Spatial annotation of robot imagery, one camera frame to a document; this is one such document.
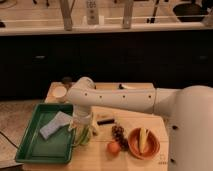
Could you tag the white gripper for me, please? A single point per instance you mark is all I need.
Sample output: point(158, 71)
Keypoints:
point(86, 120)

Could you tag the green pepper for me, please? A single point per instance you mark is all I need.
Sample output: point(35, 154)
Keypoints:
point(82, 136)

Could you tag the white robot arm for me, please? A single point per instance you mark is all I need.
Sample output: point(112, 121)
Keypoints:
point(190, 111)

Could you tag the white plastic cup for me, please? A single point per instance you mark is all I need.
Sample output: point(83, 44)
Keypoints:
point(59, 92)

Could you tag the black rectangular block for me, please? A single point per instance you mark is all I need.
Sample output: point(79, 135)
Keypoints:
point(107, 121)

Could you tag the dark grape bunch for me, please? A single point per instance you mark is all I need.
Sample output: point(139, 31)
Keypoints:
point(118, 135)

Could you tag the orange tomato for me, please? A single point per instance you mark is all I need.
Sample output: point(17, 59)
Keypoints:
point(113, 148)

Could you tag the blue sponge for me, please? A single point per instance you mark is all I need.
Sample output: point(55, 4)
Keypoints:
point(61, 119)

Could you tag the green plastic tray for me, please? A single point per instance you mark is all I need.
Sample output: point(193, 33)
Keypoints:
point(57, 148)

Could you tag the black white utensil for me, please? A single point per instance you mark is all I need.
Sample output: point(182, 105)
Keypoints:
point(123, 86)

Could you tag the orange bowl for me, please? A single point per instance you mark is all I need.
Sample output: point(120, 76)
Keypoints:
point(152, 146)

